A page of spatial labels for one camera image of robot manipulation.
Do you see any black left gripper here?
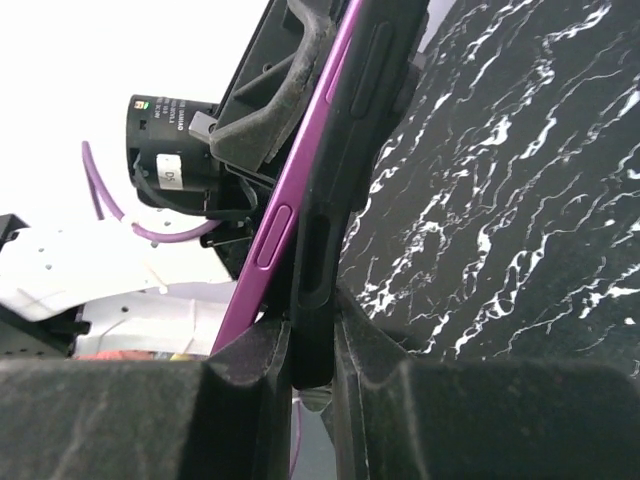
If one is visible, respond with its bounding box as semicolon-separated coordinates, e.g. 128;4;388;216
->
199;0;351;281

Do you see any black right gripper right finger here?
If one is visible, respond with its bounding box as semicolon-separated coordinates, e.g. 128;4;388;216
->
332;292;639;479

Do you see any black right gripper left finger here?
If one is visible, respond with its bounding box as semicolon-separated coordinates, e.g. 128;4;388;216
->
1;322;291;479

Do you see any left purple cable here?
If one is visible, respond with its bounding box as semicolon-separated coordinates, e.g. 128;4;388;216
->
81;140;224;244

